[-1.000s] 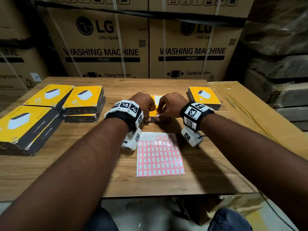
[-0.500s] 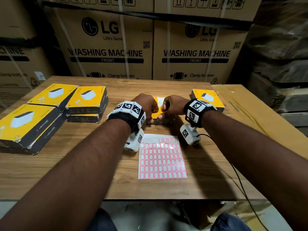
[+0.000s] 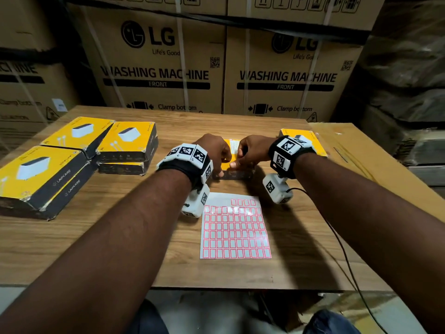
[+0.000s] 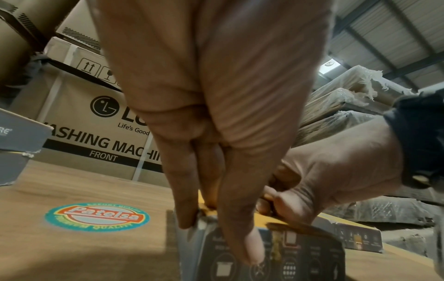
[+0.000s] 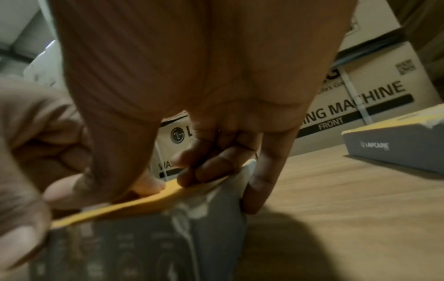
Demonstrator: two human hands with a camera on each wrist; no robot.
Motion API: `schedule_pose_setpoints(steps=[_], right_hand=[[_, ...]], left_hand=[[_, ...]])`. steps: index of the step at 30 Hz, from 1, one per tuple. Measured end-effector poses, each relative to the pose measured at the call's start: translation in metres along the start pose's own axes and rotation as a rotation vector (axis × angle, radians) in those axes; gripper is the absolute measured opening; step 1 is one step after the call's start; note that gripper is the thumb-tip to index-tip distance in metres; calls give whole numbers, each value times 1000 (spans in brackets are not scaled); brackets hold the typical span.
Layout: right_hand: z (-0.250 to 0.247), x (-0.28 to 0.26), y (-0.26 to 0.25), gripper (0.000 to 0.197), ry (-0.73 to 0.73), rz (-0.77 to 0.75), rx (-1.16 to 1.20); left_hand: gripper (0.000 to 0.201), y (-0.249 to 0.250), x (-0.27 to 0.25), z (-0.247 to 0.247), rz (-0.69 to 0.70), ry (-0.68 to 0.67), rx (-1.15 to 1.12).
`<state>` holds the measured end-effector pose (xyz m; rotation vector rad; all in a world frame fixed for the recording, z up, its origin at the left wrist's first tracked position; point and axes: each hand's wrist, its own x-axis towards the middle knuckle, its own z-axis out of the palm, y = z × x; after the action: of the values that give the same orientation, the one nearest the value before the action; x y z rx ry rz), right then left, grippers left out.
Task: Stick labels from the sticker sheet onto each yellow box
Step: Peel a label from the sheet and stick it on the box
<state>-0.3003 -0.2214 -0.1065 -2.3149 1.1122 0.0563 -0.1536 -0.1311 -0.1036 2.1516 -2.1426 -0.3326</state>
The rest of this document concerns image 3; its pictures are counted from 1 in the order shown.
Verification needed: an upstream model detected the person's left hand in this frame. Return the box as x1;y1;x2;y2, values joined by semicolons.
193;133;233;178

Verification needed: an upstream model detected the person's right hand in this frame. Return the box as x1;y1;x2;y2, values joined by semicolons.
229;135;277;170

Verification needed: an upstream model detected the sheet of red-bordered labels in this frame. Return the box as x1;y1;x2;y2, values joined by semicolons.
200;192;273;260

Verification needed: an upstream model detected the group of yellow boxes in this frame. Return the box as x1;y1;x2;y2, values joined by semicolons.
0;116;159;221

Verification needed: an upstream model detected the person's right forearm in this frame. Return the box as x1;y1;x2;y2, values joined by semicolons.
293;153;445;334

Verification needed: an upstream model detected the person's left forearm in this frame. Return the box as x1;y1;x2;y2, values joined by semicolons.
0;168;192;334

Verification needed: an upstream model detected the person's left leg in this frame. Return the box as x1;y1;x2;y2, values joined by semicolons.
130;299;169;334

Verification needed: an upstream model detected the person's leg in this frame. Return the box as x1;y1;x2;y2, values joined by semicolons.
130;299;169;334
302;309;352;334

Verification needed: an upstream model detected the person's right leg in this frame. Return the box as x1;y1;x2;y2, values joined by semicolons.
302;309;352;334

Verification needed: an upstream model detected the black wristband with marker tags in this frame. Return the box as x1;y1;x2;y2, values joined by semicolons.
155;143;214;190
268;135;317;180

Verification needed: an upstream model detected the stack of large printed cartons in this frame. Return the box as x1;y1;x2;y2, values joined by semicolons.
0;0;387;161

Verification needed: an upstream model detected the flat brown cardboard sheet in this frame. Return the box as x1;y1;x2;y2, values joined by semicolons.
309;122;445;223

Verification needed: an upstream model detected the black stretch wrap band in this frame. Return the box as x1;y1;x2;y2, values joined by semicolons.
66;0;371;45
0;46;70;65

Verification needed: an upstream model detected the plastic wrapped cardboard stack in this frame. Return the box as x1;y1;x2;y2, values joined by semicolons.
333;0;445;186

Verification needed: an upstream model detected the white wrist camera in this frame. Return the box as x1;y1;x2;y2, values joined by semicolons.
180;183;211;218
262;173;294;205

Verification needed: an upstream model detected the black camera cable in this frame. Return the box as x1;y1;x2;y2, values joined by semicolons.
286;187;388;334

